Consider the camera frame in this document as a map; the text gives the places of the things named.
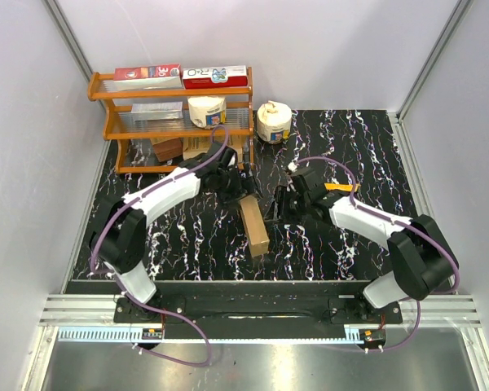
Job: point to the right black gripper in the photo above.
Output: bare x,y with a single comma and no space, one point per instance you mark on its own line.
281,197

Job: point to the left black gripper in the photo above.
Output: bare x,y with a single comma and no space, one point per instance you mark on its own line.
244,188

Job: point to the yellow utility knife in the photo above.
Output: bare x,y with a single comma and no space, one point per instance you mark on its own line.
341,187

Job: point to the brown cardboard express box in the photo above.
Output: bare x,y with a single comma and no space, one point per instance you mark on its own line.
254,226

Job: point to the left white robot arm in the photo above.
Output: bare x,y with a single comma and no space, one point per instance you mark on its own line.
120,227

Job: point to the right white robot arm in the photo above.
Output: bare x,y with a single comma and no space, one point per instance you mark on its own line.
421,260

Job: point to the right small cardboard box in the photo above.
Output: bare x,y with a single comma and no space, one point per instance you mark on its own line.
236,143

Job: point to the small cardboard box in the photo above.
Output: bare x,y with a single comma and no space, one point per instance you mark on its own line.
194,146
236,143

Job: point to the middle small cardboard box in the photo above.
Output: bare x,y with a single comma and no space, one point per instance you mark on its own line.
194,146

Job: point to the dark brown small box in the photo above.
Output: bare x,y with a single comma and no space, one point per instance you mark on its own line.
167,148

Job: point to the red white toothpaste box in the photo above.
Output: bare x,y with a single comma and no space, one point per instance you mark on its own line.
215,77

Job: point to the red silver toothpaste box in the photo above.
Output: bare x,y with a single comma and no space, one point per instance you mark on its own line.
162,76

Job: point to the toilet paper roll on shelf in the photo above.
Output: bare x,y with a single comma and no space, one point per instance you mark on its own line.
206,112

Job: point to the toilet paper roll on table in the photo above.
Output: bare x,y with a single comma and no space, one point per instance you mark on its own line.
274,121

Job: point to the orange wooden shelf rack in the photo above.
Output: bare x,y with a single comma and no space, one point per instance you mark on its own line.
135,154

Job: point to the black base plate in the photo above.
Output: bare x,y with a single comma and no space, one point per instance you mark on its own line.
259,310

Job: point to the aluminium frame rail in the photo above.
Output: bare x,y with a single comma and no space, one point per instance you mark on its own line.
456,311

